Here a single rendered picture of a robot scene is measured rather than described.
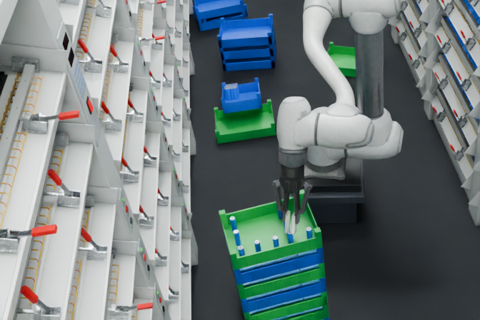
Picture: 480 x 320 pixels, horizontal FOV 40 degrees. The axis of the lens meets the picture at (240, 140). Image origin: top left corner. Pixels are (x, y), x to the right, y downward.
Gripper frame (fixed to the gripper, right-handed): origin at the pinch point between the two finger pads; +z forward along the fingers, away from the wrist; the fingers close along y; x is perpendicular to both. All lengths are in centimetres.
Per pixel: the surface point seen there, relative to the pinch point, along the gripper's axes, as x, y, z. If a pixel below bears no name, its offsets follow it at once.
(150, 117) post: -6, 52, -29
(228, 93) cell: -134, 72, -7
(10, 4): 103, 20, -79
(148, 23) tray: -36, 67, -56
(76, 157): 79, 26, -45
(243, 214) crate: -7.3, 18.9, 3.0
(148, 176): 10.8, 45.3, -14.1
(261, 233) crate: -4.5, 11.3, 7.8
